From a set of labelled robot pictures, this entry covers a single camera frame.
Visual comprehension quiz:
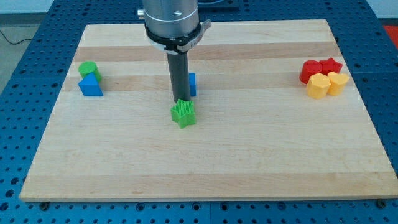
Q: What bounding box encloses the blue triangle block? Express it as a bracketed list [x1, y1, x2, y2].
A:
[78, 73, 103, 96]

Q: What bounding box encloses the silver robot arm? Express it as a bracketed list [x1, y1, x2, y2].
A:
[137, 0, 211, 55]

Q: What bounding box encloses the red star block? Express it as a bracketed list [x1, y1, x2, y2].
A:
[320, 58, 343, 75]

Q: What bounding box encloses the green star block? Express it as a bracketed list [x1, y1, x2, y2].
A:
[170, 99, 196, 129]

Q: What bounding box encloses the yellow heart block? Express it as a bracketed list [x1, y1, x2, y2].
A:
[328, 72, 349, 96]

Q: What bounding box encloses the red cylinder block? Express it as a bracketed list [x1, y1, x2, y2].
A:
[299, 60, 323, 84]

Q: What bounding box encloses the black cable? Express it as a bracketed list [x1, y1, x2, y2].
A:
[0, 29, 34, 45]

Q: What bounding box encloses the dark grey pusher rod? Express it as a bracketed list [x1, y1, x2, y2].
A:
[167, 54, 191, 102]

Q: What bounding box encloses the green cylinder block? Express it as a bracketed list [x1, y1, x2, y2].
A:
[78, 61, 102, 82]

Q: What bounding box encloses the wooden board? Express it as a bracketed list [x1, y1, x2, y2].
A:
[20, 19, 397, 202]

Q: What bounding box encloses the yellow hexagon block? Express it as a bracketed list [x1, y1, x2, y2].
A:
[306, 73, 331, 99]

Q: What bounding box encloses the blue cube block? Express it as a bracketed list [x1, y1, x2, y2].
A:
[189, 73, 197, 96]

